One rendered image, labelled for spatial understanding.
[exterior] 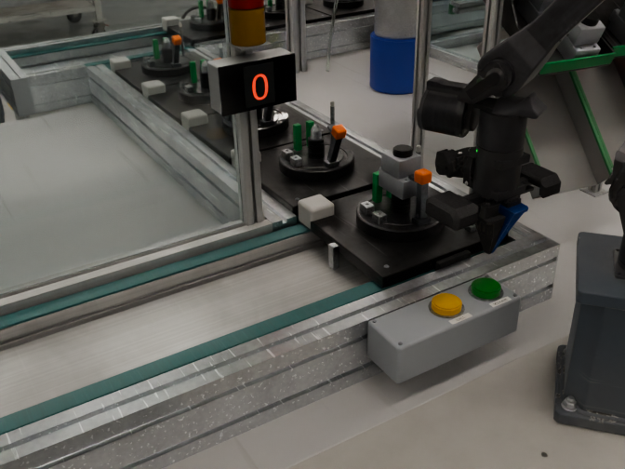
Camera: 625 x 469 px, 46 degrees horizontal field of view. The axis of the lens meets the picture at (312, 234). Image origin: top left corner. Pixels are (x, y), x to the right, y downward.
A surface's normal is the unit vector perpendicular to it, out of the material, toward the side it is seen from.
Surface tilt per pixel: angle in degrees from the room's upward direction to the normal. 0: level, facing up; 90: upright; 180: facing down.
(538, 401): 0
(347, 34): 90
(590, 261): 0
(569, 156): 45
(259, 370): 90
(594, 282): 0
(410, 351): 90
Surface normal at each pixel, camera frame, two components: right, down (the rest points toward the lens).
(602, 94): 0.24, -0.29
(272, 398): 0.52, 0.41
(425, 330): -0.02, -0.87
